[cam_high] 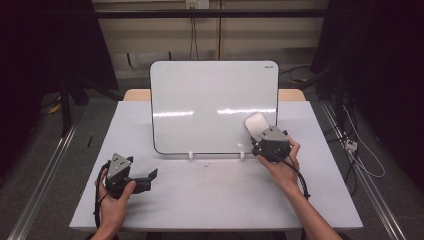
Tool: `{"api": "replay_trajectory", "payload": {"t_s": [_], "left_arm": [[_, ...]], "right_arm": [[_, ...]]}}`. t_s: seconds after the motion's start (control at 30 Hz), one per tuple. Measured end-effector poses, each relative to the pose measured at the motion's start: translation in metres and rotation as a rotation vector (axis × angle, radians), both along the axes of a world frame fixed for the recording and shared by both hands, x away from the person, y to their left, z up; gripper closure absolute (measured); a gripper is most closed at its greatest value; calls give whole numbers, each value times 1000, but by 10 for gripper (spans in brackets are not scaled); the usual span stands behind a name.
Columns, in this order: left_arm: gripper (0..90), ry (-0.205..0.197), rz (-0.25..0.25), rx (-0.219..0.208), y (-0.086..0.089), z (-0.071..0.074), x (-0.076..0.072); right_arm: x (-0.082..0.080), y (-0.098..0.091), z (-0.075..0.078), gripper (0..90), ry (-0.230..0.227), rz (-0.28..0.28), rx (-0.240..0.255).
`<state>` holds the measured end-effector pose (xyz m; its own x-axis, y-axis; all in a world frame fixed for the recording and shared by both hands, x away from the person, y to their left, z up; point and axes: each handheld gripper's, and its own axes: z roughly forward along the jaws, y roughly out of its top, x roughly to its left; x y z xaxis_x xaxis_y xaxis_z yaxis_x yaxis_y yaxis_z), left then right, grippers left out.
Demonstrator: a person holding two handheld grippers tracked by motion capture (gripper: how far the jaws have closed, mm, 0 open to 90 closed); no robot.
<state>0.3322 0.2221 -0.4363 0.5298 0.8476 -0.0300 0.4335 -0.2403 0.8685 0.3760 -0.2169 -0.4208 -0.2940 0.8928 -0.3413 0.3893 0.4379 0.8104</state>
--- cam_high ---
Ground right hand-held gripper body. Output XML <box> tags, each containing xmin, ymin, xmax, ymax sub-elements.
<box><xmin>250</xmin><ymin>125</ymin><xmax>292</xmax><ymax>164</ymax></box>

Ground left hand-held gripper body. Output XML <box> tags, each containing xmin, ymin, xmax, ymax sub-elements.
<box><xmin>104</xmin><ymin>152</ymin><xmax>138</xmax><ymax>200</ymax></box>

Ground white whiteboard eraser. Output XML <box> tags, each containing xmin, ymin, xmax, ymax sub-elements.
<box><xmin>243</xmin><ymin>112</ymin><xmax>271</xmax><ymax>142</ymax></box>

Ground white dry-erase whiteboard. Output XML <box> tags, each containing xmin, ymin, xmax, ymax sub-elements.
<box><xmin>149</xmin><ymin>59</ymin><xmax>280</xmax><ymax>156</ymax></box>

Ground person's right hand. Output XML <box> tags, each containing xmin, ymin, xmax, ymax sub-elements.
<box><xmin>255</xmin><ymin>134</ymin><xmax>302</xmax><ymax>197</ymax></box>

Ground person's left hand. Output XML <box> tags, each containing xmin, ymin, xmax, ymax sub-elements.
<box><xmin>94</xmin><ymin>167</ymin><xmax>137</xmax><ymax>232</ymax></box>

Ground white-topped wooden table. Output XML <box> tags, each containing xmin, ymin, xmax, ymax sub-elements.
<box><xmin>68</xmin><ymin>87</ymin><xmax>364</xmax><ymax>233</ymax></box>

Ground black metal stand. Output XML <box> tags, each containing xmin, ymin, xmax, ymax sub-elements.
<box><xmin>58</xmin><ymin>78</ymin><xmax>92</xmax><ymax>138</ymax></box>
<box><xmin>299</xmin><ymin>63</ymin><xmax>346</xmax><ymax>129</ymax></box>

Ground black curtain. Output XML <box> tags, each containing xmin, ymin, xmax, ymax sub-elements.
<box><xmin>0</xmin><ymin>0</ymin><xmax>120</xmax><ymax>178</ymax></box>
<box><xmin>309</xmin><ymin>0</ymin><xmax>424</xmax><ymax>193</ymax></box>

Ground black horizontal bar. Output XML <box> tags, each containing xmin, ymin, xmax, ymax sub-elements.
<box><xmin>94</xmin><ymin>8</ymin><xmax>330</xmax><ymax>20</ymax></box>

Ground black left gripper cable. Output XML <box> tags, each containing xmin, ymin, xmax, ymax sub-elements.
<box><xmin>93</xmin><ymin>161</ymin><xmax>112</xmax><ymax>230</ymax></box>

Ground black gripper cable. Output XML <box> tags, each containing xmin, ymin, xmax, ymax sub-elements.
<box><xmin>264</xmin><ymin>149</ymin><xmax>312</xmax><ymax>201</ymax></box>
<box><xmin>93</xmin><ymin>161</ymin><xmax>112</xmax><ymax>230</ymax></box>

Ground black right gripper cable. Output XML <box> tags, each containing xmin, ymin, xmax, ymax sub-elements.
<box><xmin>264</xmin><ymin>149</ymin><xmax>312</xmax><ymax>201</ymax></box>

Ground black floor cable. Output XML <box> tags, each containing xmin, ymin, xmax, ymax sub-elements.
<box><xmin>278</xmin><ymin>65</ymin><xmax>312</xmax><ymax>85</ymax></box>

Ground aluminium floor rail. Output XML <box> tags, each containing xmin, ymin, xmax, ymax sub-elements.
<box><xmin>6</xmin><ymin>108</ymin><xmax>86</xmax><ymax>240</ymax></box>
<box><xmin>319</xmin><ymin>100</ymin><xmax>408</xmax><ymax>240</ymax></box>

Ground white cable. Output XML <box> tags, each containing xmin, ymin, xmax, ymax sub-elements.
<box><xmin>342</xmin><ymin>105</ymin><xmax>387</xmax><ymax>179</ymax></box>

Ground black hanging cables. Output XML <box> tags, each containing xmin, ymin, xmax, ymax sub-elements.
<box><xmin>189</xmin><ymin>16</ymin><xmax>200</xmax><ymax>61</ymax></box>

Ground white wall socket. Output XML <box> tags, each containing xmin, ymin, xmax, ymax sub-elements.
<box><xmin>185</xmin><ymin>0</ymin><xmax>211</xmax><ymax>10</ymax></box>

